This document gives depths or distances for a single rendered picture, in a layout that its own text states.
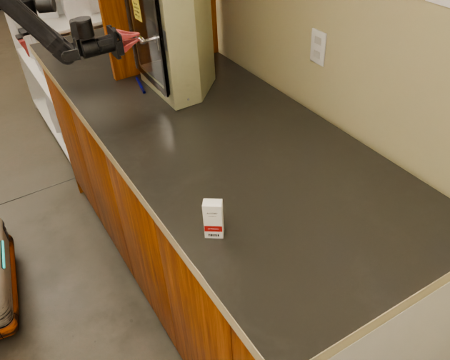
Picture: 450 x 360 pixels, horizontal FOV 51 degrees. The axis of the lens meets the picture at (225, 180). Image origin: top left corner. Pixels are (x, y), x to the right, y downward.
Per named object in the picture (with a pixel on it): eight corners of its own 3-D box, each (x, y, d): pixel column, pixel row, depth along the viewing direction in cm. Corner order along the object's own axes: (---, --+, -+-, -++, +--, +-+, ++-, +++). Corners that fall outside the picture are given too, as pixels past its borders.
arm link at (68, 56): (60, 53, 158) (63, 63, 151) (51, 19, 151) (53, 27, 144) (96, 47, 161) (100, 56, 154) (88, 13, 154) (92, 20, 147)
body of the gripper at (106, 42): (118, 29, 154) (96, 34, 151) (123, 58, 160) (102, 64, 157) (111, 23, 158) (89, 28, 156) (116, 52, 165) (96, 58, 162)
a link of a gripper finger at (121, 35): (142, 29, 158) (115, 36, 154) (145, 50, 162) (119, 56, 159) (134, 23, 163) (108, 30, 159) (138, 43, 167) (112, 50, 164)
